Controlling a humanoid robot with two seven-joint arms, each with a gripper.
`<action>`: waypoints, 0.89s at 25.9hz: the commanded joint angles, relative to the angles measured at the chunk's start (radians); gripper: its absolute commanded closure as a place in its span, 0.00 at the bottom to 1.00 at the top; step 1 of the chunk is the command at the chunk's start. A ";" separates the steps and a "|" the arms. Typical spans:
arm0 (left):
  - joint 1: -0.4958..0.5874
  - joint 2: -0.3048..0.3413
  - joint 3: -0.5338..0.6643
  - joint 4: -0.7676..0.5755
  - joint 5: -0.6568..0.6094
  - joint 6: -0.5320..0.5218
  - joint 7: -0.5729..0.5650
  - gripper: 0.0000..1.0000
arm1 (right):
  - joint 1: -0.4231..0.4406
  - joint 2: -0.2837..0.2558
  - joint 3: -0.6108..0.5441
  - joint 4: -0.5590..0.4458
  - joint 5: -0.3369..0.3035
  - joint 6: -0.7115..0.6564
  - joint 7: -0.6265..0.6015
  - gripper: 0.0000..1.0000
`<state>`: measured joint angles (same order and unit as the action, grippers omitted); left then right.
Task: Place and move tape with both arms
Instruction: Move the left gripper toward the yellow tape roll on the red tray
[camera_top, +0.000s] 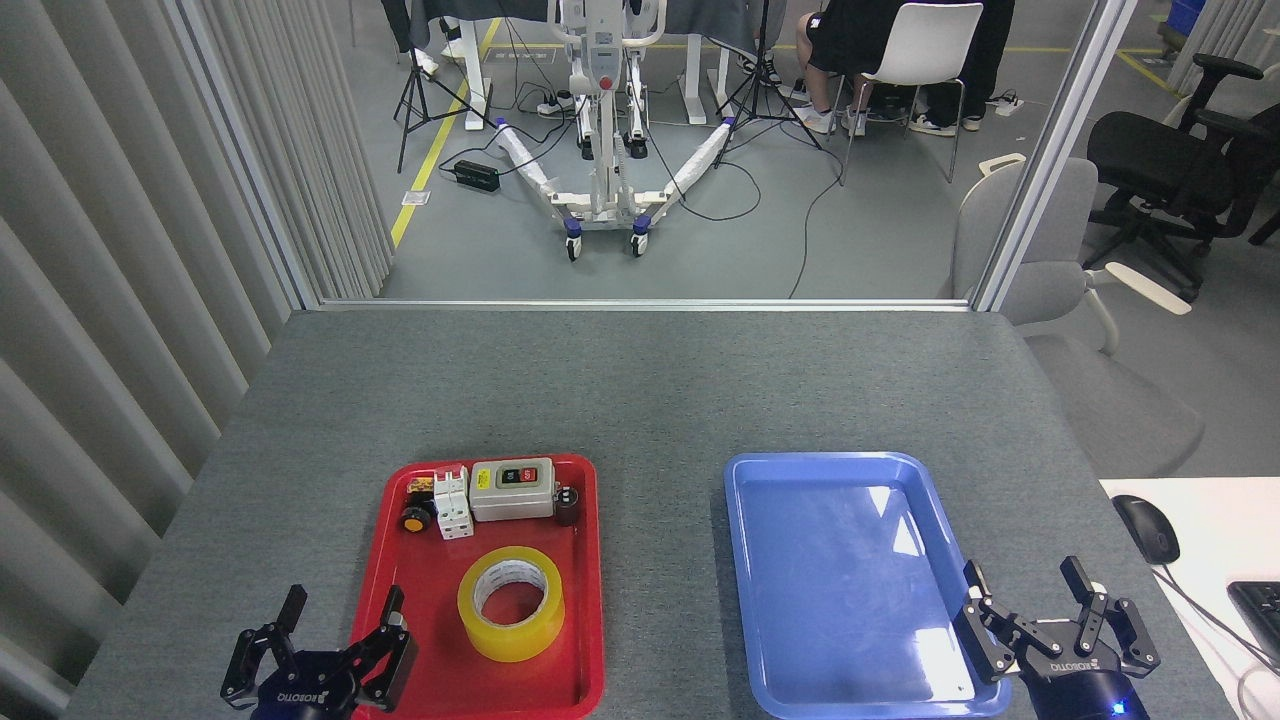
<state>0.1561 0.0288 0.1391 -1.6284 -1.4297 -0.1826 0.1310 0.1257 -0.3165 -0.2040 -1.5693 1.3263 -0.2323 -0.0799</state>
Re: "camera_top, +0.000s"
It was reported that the black tripod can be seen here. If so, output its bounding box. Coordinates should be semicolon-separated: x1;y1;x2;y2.
393;0;501;174
712;0;827;171

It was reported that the white circuit breaker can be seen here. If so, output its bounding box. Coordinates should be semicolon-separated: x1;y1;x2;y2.
432;466;475;541

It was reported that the grey armchair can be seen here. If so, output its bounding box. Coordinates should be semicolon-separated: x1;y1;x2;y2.
938;155;1207;480

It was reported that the white wheeled stand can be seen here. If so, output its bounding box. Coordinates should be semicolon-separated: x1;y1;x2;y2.
495;0;738;262

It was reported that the silver frame rail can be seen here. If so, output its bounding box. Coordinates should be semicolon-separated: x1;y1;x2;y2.
318;296;974;314

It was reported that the grey on-off switch box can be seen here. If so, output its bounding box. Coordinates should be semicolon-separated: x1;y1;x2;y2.
469;458;557;523

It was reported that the yellow tape roll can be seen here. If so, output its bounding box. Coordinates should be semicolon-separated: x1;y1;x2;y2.
457;545;566;663

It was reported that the red plastic tray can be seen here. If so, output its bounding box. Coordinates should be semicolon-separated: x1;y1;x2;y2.
350;453;606;720

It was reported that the person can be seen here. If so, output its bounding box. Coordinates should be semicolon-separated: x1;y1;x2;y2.
795;0;926;137
905;0;1017;137
410;14;471;79

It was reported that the blue bin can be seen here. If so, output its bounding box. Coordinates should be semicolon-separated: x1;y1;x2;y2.
1164;0;1209;47

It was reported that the blue plastic tray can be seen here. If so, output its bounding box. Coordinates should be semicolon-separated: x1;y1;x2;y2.
723;451;1013;720

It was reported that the black computer mouse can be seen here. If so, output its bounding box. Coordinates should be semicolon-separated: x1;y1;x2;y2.
1112;494;1182;567

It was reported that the black office chair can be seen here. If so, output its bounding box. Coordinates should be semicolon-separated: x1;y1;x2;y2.
1085;52;1280;303

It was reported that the black keyboard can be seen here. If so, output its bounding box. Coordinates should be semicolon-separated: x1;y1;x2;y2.
1226;580;1280;674

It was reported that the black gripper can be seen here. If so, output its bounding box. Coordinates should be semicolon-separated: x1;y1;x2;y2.
221;585;419;720
952;555;1162;720

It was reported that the white plastic chair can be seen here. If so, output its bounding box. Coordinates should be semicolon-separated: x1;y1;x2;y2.
838;2;986;187

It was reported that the white desk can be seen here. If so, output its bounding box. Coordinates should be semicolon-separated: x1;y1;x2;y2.
1099;477;1280;720

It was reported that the silver frame post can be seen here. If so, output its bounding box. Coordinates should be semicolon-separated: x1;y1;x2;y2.
968;0;1142;314

